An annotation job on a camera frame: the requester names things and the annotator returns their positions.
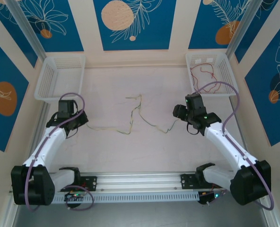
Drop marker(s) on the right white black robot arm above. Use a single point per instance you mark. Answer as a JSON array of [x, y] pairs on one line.
[[222, 146]]

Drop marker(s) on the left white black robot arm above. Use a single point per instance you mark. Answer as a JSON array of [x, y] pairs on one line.
[[51, 146]]

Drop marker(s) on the white plastic basket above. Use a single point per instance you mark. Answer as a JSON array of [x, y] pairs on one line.
[[59, 78], [227, 71]]

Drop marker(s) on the small circuit board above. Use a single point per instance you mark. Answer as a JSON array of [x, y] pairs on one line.
[[71, 198], [206, 198]]

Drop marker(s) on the blue floral wall panel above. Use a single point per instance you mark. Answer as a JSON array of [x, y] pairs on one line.
[[12, 35], [154, 35], [71, 35], [2, 71], [279, 137], [267, 19], [201, 23]]

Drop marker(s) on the aluminium mounting rail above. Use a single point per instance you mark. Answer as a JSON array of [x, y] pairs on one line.
[[140, 179]]

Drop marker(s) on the aluminium frame post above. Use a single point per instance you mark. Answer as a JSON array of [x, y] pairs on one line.
[[246, 26], [26, 26]]

